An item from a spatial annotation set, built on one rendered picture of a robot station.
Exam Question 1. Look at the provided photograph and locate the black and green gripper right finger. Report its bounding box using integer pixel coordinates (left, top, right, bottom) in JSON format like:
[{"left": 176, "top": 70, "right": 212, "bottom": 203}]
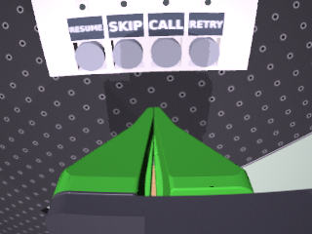
[{"left": 154, "top": 107, "right": 254, "bottom": 196}]

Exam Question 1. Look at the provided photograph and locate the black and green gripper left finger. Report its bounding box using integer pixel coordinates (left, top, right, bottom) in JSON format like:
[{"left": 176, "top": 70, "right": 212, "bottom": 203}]
[{"left": 54, "top": 107, "right": 154, "bottom": 196}]

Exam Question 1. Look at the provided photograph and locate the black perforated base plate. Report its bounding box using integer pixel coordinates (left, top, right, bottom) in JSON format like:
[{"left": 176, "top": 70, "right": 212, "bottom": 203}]
[{"left": 0, "top": 0, "right": 312, "bottom": 234}]

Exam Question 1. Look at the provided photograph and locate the white button panel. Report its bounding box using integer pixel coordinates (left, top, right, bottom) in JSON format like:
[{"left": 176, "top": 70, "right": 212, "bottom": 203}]
[{"left": 31, "top": 0, "right": 258, "bottom": 77}]

